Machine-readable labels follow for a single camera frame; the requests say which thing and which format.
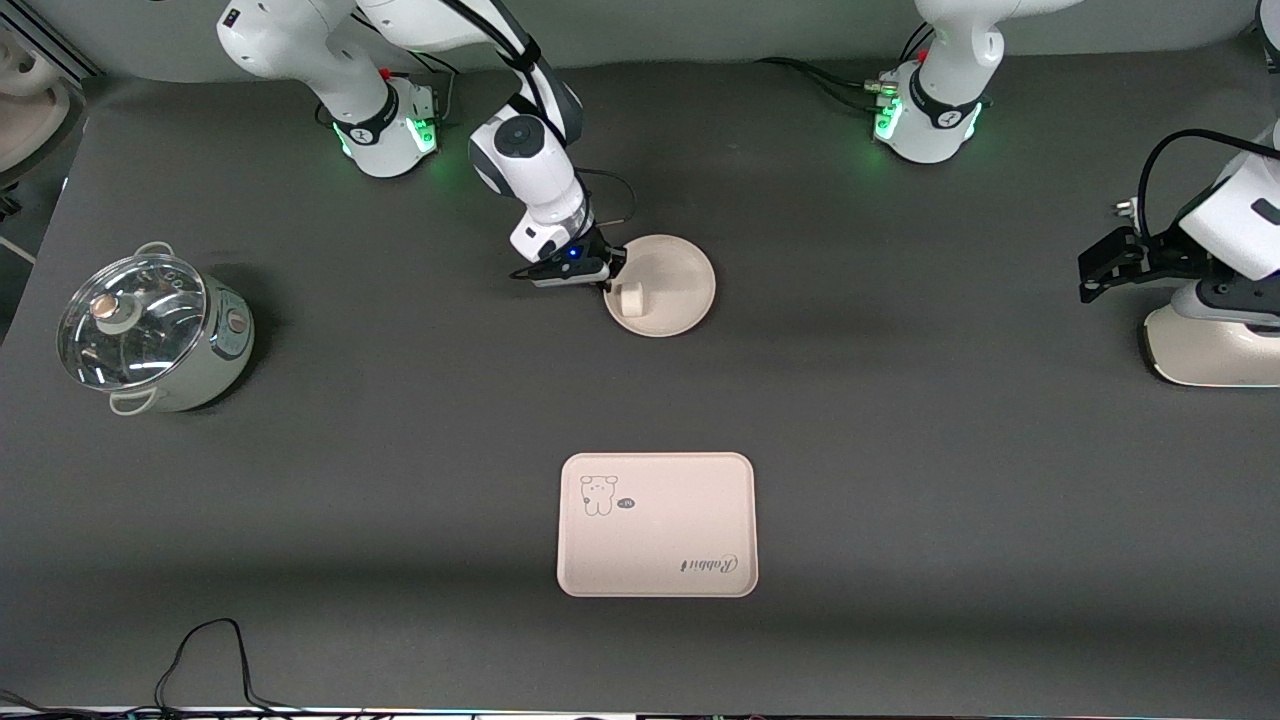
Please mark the pale green electric pot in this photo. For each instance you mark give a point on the pale green electric pot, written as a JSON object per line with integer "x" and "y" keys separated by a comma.
{"x": 215, "y": 345}

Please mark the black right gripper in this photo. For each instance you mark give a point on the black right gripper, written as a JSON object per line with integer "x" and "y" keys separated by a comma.
{"x": 601, "y": 246}

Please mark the beige rectangular rabbit tray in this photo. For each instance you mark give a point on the beige rectangular rabbit tray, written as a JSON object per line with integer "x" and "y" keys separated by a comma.
{"x": 657, "y": 540}

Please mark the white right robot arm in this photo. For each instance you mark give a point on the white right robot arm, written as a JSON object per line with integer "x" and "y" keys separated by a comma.
{"x": 530, "y": 160}

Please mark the small white steamed bun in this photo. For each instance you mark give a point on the small white steamed bun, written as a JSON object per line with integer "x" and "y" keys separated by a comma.
{"x": 630, "y": 297}

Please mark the round beige plate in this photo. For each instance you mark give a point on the round beige plate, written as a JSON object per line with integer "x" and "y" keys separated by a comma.
{"x": 675, "y": 285}

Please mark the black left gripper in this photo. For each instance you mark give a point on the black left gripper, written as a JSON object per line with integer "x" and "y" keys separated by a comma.
{"x": 1163, "y": 256}

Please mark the beige round object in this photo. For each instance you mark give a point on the beige round object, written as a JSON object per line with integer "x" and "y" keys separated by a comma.
{"x": 30, "y": 120}

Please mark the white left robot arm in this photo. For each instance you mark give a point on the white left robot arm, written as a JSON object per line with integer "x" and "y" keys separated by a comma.
{"x": 945, "y": 90}

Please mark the cream white toaster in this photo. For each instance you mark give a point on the cream white toaster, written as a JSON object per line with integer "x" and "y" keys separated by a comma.
{"x": 1200, "y": 350}

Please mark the aluminium frame rail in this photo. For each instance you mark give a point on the aluminium frame rail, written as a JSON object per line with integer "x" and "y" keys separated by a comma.
{"x": 55, "y": 45}

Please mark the glass pot lid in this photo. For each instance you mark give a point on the glass pot lid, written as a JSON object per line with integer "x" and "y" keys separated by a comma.
{"x": 125, "y": 325}

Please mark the dark grey table mat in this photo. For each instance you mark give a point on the dark grey table mat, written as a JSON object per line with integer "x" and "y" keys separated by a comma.
{"x": 400, "y": 470}

